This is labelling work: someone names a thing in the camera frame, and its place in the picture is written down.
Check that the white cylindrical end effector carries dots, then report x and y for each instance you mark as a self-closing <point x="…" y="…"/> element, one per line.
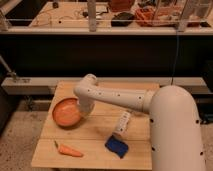
<point x="85" y="106"/>

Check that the white plastic bottle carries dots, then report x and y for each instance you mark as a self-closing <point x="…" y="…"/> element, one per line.
<point x="122" y="123"/>

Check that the metal clamp bracket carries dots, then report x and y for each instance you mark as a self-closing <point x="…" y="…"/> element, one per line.
<point x="12" y="73"/>

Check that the black object on bench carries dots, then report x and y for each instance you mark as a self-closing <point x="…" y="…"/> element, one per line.
<point x="122" y="19"/>

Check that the orange box on bench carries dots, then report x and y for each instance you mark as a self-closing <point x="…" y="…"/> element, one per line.
<point x="145" y="17"/>

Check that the orange carrot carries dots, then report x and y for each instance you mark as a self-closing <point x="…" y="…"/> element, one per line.
<point x="66" y="150"/>

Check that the blue sponge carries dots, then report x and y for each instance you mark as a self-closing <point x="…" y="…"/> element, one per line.
<point x="118" y="147"/>

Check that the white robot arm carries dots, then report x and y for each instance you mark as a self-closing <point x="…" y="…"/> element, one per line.
<point x="175" y="132"/>

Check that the wooden table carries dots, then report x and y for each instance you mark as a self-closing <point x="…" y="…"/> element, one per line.
<point x="89" y="138"/>

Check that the orange ceramic bowl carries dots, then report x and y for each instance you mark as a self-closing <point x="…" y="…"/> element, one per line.
<point x="66" y="114"/>

